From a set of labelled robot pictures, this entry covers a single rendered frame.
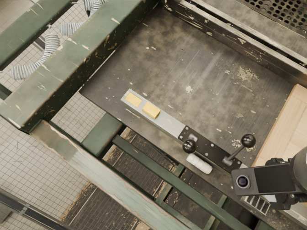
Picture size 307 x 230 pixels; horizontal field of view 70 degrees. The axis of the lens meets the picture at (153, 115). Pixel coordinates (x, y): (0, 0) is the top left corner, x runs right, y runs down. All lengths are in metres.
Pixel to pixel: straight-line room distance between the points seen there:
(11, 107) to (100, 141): 0.28
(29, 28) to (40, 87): 0.56
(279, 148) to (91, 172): 0.59
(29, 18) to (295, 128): 1.20
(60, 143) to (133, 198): 0.27
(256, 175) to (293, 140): 0.45
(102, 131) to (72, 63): 0.24
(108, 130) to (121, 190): 0.22
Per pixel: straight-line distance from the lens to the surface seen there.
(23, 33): 1.24
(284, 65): 0.89
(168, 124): 0.69
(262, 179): 0.41
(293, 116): 0.87
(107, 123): 0.78
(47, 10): 1.28
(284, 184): 0.40
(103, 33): 0.78
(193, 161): 0.69
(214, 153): 0.69
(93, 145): 0.77
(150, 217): 0.65
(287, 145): 0.83
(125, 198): 0.65
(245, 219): 1.43
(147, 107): 0.68
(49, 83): 0.73
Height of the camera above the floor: 1.86
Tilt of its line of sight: 22 degrees down
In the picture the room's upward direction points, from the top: 46 degrees counter-clockwise
